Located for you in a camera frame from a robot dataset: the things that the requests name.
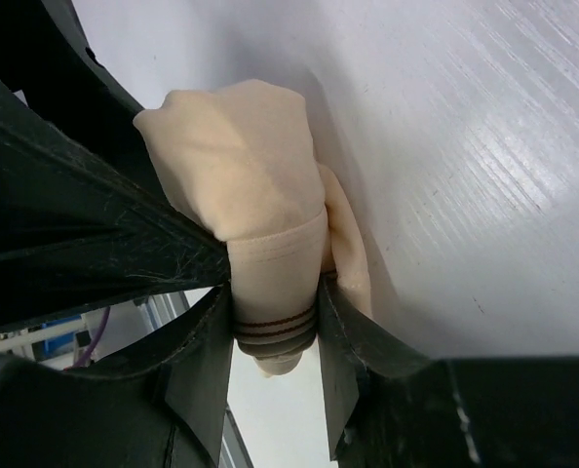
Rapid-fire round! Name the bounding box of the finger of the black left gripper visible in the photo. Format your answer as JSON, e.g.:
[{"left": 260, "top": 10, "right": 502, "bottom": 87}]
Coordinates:
[
  {"left": 0, "top": 0, "right": 147, "bottom": 137},
  {"left": 0, "top": 80, "right": 229, "bottom": 332}
]

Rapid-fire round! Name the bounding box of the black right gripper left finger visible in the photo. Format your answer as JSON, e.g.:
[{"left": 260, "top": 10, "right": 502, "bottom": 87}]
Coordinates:
[{"left": 0, "top": 285, "right": 235, "bottom": 468}]

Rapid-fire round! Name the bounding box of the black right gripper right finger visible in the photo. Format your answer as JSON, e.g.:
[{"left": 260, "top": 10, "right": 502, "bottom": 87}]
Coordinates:
[{"left": 317, "top": 277, "right": 579, "bottom": 467}]

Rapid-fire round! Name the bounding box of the peach underwear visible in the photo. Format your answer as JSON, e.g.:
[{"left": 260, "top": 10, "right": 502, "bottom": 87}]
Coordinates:
[{"left": 134, "top": 80, "right": 371, "bottom": 376}]

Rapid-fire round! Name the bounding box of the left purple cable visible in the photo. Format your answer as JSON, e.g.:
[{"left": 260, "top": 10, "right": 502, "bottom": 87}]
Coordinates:
[{"left": 72, "top": 306, "right": 113, "bottom": 367}]

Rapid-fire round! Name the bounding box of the aluminium front rail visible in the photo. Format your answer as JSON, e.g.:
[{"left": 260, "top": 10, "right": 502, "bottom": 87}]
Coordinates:
[{"left": 0, "top": 287, "right": 256, "bottom": 468}]

